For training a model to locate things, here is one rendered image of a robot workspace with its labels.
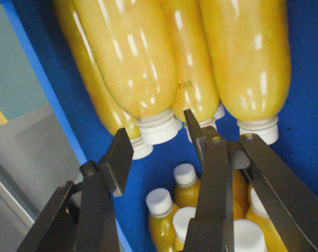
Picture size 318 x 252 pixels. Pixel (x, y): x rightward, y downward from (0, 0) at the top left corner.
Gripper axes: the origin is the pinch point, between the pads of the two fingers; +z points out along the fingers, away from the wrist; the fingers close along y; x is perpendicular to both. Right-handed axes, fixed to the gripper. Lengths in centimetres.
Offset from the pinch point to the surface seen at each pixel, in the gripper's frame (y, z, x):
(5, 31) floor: -84, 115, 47
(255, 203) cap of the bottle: 8.9, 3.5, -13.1
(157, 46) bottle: 2.4, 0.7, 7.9
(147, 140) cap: -1.2, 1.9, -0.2
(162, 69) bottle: 2.3, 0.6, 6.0
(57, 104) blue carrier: -7.8, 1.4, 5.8
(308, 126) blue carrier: 18.5, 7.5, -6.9
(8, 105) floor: -107, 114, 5
